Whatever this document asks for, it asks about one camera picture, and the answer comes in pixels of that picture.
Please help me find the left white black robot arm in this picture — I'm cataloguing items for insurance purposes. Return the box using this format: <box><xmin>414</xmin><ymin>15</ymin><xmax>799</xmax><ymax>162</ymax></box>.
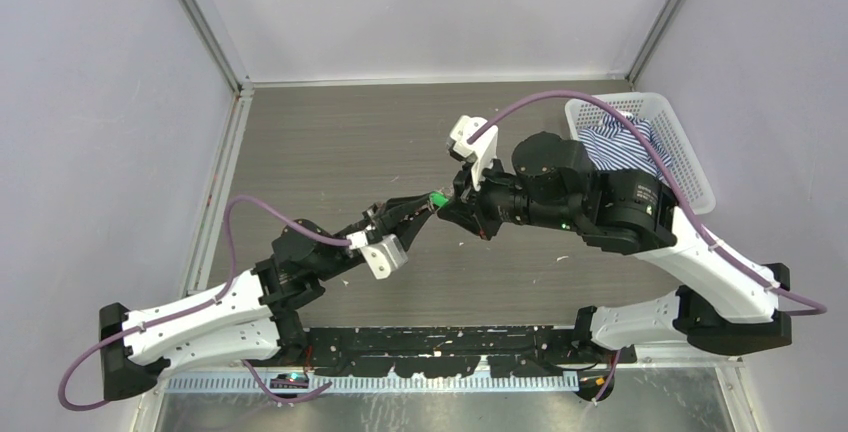
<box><xmin>99</xmin><ymin>192</ymin><xmax>448</xmax><ymax>401</ymax></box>

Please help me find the green key tag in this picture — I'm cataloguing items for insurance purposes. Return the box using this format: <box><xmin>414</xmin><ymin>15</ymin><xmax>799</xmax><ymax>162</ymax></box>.
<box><xmin>428</xmin><ymin>191</ymin><xmax>450</xmax><ymax>211</ymax></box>

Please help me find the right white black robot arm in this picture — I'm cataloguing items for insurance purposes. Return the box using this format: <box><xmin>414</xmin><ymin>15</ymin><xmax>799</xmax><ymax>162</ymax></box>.
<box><xmin>438</xmin><ymin>132</ymin><xmax>792</xmax><ymax>363</ymax></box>

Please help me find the white plastic basket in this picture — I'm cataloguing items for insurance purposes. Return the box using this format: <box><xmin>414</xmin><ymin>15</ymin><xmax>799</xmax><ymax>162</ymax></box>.
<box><xmin>564</xmin><ymin>92</ymin><xmax>716</xmax><ymax>215</ymax></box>

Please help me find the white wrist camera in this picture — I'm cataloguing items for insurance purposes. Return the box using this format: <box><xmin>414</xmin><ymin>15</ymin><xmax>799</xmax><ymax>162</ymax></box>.
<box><xmin>346</xmin><ymin>230</ymin><xmax>408</xmax><ymax>280</ymax></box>
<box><xmin>447</xmin><ymin>115</ymin><xmax>499</xmax><ymax>191</ymax></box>

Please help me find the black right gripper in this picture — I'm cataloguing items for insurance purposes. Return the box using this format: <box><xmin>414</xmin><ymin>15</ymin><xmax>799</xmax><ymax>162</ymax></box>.
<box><xmin>437</xmin><ymin>149</ymin><xmax>580</xmax><ymax>240</ymax></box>

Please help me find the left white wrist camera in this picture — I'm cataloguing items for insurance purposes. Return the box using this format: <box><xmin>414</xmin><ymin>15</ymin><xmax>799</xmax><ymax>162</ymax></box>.
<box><xmin>346</xmin><ymin>230</ymin><xmax>408</xmax><ymax>280</ymax></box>

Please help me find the blue striped shirt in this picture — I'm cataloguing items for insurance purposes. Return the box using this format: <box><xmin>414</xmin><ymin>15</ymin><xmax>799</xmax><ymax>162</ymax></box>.
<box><xmin>578</xmin><ymin>111</ymin><xmax>673</xmax><ymax>183</ymax></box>

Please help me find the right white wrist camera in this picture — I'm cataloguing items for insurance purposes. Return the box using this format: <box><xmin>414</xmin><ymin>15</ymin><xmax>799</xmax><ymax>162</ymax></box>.
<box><xmin>447</xmin><ymin>115</ymin><xmax>499</xmax><ymax>191</ymax></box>

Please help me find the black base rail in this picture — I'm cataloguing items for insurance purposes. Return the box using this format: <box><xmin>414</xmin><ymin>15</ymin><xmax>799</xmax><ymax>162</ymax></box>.
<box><xmin>252</xmin><ymin>325</ymin><xmax>614</xmax><ymax>379</ymax></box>

